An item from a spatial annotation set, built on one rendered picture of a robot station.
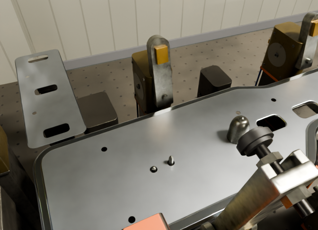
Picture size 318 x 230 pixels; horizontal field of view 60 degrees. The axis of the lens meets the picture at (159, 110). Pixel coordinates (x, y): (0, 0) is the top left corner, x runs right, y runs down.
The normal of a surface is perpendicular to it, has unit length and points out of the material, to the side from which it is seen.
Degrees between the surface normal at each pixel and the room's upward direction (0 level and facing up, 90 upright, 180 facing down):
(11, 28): 90
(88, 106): 0
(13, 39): 90
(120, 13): 90
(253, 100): 0
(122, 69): 0
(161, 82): 78
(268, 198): 90
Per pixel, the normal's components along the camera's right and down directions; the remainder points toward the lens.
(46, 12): 0.35, 0.67
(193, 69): 0.00, -0.70
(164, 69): 0.40, 0.49
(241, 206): -0.91, 0.30
